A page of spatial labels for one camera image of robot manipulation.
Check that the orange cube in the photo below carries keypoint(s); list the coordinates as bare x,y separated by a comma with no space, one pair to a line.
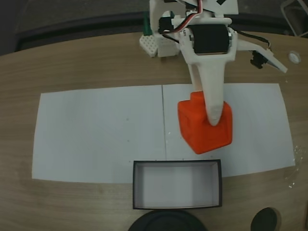
192,130

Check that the dark brown open box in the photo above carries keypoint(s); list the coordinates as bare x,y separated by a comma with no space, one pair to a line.
178,187

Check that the green table clamp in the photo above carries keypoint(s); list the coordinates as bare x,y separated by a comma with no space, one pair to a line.
147,24

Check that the white paper sheet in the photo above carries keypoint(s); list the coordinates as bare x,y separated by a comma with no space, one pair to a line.
96,134
260,134

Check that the white round cap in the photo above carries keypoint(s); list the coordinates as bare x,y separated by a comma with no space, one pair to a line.
294,57

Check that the black round stand base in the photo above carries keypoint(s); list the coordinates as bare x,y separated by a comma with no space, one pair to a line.
166,222

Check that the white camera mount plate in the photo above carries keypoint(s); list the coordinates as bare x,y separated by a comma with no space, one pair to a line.
252,47

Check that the black camera module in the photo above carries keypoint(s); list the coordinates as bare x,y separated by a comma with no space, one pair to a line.
257,60

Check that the grey metal frame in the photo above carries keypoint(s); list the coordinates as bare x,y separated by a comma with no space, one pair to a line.
294,21

